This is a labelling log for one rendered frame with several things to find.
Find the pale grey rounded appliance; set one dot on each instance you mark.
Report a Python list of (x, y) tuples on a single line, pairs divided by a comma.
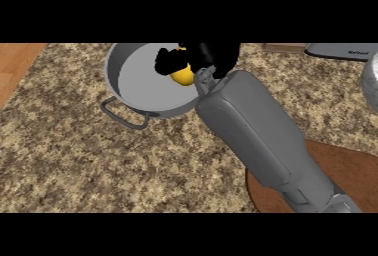
[(370, 81)]

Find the brown wooden cutting board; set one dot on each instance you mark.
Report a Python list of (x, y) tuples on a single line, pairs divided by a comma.
[(344, 180)]

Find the grey flat appliance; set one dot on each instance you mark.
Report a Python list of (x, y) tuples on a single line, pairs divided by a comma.
[(339, 50)]

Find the yellow lemon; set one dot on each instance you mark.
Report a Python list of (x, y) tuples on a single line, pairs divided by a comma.
[(183, 76)]

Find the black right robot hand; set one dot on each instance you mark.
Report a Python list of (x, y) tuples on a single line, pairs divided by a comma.
[(208, 56)]

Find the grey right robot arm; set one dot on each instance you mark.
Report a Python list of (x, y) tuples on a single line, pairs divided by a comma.
[(255, 133)]

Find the grey metal pot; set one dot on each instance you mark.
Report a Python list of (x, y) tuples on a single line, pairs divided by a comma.
[(147, 86)]

